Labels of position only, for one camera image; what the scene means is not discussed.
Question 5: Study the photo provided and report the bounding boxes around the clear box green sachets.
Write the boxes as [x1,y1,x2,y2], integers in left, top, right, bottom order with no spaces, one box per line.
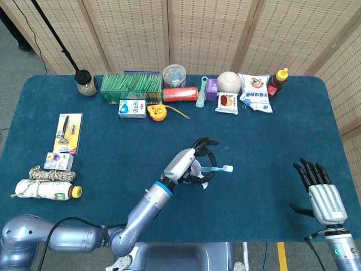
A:
[100,71,164,104]

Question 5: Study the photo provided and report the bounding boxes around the blue-grey robot torso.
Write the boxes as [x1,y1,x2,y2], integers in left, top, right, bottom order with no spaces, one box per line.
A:
[105,242,246,271]

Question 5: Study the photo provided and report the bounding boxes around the drink bottle yellow cap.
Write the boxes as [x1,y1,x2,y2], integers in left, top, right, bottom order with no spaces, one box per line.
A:
[10,179,83,202]

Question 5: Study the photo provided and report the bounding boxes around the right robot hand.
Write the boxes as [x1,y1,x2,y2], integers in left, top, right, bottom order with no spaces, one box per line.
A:
[290,158,348,226]

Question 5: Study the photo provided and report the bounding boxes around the coiled rope bundle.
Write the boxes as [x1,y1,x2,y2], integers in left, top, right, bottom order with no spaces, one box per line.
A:
[29,165,77,182]

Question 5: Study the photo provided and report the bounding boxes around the yellow tape measure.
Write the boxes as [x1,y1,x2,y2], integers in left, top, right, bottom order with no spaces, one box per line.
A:
[147,103,190,123]

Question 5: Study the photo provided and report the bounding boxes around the glass jar black lid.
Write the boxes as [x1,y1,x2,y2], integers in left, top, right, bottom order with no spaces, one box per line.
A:
[74,69,99,97]

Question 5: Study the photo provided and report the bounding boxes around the bamboo folding screen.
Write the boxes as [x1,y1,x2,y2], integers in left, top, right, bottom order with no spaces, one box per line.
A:
[0,0,361,159]

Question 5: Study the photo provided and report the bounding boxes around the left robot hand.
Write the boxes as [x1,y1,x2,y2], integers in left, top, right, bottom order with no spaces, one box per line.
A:
[160,137,220,190]

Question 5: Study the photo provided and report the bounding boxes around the purple carton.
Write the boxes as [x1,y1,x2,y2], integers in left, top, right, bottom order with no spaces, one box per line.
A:
[205,78,219,102]

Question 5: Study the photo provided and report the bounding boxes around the cream upturned bowl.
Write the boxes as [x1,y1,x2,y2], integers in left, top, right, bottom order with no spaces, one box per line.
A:
[216,71,243,94]

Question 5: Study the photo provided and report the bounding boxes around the small purple white box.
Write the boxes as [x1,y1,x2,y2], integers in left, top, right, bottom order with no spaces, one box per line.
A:
[43,152,74,172]

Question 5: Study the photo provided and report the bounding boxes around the white bag blue print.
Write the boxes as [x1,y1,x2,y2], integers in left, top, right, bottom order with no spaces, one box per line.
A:
[237,72,274,113]

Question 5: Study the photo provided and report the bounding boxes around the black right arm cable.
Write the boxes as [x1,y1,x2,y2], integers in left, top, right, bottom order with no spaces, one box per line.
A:
[303,230,328,271]

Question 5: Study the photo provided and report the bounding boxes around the clear round plastic tub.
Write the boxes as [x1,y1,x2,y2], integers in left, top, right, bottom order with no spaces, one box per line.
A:
[162,64,187,89]

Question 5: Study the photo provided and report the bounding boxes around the blue white milk carton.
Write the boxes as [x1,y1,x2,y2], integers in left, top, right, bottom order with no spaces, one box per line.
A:
[118,99,147,119]

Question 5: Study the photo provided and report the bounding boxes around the bear-shaped honey bottle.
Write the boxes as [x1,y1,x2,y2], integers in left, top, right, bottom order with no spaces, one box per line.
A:
[266,68,289,98]

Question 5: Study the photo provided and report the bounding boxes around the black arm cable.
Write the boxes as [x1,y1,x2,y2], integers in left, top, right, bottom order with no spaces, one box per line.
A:
[36,216,105,271]
[303,230,328,271]

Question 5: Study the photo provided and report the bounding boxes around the yellow razor blister pack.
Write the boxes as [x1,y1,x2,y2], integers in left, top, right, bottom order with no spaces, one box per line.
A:
[52,113,83,155]

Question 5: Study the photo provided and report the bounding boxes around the white snack packet fruit print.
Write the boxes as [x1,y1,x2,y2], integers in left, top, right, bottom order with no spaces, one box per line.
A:
[214,91,240,115]

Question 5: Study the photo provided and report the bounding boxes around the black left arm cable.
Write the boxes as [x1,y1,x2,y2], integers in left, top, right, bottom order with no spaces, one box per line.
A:
[36,216,105,271]

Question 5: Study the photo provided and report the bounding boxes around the light blue toothbrush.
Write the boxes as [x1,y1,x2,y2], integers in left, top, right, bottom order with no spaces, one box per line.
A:
[200,165,234,173]

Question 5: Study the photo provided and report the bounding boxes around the thin black background cable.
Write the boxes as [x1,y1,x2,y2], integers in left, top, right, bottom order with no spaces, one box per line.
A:
[12,0,49,76]

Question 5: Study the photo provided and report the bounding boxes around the orange cylindrical can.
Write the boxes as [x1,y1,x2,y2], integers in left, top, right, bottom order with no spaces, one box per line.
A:
[162,86,199,103]

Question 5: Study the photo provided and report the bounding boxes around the blue table cloth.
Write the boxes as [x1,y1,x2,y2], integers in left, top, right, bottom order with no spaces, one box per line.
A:
[0,73,347,243]

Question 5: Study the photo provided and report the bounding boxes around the white plastic mug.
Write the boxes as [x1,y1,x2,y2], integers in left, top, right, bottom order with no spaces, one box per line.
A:
[189,159,210,190]

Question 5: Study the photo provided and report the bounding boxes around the black stand pole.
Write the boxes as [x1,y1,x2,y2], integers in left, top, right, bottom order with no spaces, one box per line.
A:
[30,0,82,74]

